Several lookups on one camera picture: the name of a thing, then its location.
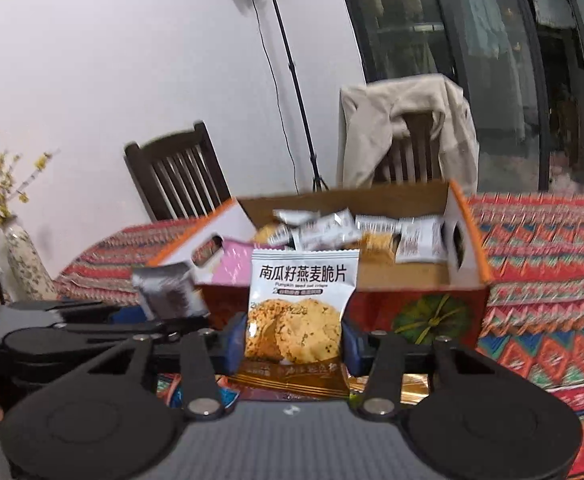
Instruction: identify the group of white snack packets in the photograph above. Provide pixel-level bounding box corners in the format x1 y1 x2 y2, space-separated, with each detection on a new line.
254 208 449 266

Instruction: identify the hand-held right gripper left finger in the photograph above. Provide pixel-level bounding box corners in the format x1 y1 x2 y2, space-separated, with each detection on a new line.
88 316 247 422

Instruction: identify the silver brown snack packet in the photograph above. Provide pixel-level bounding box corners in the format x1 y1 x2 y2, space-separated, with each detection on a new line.
132 261 209 320

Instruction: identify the black light stand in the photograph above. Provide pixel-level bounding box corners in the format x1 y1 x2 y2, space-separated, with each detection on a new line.
232 0 331 192

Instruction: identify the dark glass door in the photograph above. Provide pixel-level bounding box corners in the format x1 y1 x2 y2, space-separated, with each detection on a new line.
332 0 584 194

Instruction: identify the speckled ceramic vase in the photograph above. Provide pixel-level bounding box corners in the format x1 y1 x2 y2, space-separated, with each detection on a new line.
3 217 58 304

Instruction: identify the pumpkin print cardboard box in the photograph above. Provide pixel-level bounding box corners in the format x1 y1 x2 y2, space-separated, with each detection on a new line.
147 180 494 347

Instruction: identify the black lamp cable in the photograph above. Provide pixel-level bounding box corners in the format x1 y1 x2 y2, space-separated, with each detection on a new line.
243 0 300 197

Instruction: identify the dark wooden chair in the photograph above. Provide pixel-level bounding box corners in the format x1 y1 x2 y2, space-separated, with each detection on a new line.
372 112 436 184
124 121 233 222

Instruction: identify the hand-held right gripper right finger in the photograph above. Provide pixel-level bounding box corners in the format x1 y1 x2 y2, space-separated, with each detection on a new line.
343 321 497 421

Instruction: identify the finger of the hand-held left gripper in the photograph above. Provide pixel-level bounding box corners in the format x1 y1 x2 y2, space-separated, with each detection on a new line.
11 300 145 325
114 314 212 347

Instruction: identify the blue orange snack packet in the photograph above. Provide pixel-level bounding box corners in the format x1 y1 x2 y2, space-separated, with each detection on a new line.
158 374 239 409

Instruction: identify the pink snack packet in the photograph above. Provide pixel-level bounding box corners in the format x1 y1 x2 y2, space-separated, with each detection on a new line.
212 240 256 287

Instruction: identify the gold snack packet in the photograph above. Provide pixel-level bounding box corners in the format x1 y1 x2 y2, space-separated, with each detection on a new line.
348 376 431 407

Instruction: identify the white cookie snack packet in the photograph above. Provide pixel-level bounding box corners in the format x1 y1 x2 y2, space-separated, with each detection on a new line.
232 248 362 402

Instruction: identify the beige jacket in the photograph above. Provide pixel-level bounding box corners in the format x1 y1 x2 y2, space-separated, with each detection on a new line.
339 74 481 196

